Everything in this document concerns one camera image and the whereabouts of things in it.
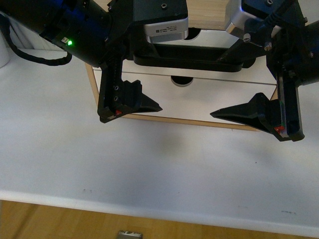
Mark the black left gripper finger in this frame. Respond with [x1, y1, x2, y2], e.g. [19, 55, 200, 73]
[120, 80, 162, 115]

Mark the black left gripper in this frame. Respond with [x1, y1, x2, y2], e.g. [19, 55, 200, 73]
[210, 0, 305, 141]

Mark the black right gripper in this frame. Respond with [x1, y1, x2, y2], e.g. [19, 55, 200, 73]
[97, 0, 134, 123]

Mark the white drawer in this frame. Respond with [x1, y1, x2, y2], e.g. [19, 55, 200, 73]
[93, 29, 277, 85]
[92, 70, 277, 124]

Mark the black drawer handle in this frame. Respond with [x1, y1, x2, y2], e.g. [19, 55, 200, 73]
[133, 44, 256, 73]

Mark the wooden drawer cabinet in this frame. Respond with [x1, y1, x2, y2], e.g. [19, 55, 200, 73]
[84, 0, 279, 132]

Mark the small metal floor object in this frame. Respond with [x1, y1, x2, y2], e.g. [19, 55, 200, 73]
[116, 231, 143, 239]

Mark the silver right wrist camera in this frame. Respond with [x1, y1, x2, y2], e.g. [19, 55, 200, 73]
[134, 0, 188, 43]

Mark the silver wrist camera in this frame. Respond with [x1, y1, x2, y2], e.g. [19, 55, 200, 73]
[134, 0, 188, 43]
[224, 0, 284, 39]

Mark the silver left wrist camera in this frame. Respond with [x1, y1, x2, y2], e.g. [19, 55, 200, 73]
[224, 0, 284, 39]

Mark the black corrugated cable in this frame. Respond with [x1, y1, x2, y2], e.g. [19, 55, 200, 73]
[0, 12, 73, 67]

